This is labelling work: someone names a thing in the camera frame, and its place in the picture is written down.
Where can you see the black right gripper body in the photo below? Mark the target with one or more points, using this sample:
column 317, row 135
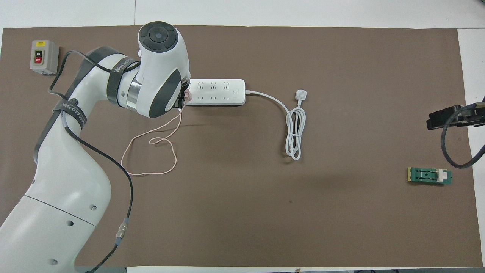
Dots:
column 473, row 115

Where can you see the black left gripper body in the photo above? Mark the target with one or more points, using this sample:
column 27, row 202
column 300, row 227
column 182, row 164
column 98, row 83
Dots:
column 183, row 104

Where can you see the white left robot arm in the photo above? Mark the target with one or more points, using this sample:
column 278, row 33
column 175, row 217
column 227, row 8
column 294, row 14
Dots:
column 57, row 189

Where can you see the brown table mat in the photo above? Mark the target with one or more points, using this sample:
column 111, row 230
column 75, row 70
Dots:
column 246, row 220

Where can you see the grey on-off switch box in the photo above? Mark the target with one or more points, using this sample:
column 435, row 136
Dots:
column 43, row 57

